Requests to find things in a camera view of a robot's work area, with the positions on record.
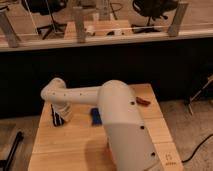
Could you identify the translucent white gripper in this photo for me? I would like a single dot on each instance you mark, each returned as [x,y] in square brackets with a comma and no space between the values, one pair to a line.
[63,111]

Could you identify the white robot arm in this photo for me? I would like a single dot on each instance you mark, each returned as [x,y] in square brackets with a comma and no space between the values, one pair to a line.
[128,136]

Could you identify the blue block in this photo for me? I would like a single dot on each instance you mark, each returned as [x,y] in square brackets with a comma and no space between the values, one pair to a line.
[95,116]

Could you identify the black stand on floor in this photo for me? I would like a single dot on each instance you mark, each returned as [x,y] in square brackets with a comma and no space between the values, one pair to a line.
[5,164]

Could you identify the background wooden table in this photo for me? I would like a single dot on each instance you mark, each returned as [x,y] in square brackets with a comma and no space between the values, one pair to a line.
[100,28]

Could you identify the left black office chair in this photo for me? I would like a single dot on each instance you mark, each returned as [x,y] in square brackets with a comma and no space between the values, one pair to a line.
[46,7]

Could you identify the black office chair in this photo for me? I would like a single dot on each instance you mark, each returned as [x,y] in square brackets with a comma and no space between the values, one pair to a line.
[46,7]
[153,10]

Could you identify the right black office chair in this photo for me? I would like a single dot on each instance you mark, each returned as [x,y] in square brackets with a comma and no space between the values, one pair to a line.
[153,10]

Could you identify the tripod leg at right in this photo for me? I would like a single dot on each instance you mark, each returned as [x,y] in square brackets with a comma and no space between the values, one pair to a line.
[191,99]

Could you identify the middle grey metal post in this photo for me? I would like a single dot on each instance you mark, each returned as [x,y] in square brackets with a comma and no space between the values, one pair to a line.
[79,24]

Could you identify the grey metal post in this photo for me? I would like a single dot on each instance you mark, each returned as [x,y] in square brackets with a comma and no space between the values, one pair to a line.
[174,28]
[10,35]
[79,24]

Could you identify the left grey metal post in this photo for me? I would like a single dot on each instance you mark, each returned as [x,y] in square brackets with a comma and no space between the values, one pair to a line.
[10,35]

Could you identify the right grey metal post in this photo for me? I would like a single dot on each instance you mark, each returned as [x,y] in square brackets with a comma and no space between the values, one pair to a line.
[174,28]

